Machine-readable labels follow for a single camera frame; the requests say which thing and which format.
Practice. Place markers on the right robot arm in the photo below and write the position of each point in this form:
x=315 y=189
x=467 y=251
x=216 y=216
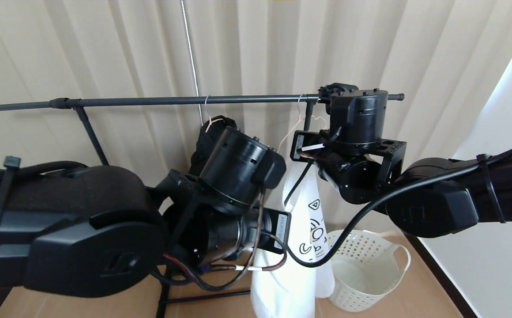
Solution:
x=437 y=207

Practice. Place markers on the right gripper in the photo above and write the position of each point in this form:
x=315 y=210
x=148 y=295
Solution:
x=297 y=152

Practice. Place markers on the pink clothes hanger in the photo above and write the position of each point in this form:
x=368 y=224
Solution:
x=214 y=120
x=288 y=132

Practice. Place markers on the black garment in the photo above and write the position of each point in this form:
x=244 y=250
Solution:
x=201 y=150

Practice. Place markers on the black clothes rack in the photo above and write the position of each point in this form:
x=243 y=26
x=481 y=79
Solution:
x=150 y=101

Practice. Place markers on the white printed garment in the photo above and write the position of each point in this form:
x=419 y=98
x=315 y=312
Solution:
x=282 y=291

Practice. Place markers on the white laundry basket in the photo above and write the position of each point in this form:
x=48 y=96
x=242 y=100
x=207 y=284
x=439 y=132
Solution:
x=370 y=282

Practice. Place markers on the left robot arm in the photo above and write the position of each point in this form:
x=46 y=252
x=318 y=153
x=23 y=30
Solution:
x=84 y=221

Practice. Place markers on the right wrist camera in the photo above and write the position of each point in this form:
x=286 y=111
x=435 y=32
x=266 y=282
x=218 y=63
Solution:
x=337 y=90

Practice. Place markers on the beige curtain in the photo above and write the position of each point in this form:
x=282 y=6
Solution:
x=106 y=44

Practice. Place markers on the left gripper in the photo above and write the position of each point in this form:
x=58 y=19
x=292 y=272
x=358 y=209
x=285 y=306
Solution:
x=229 y=234

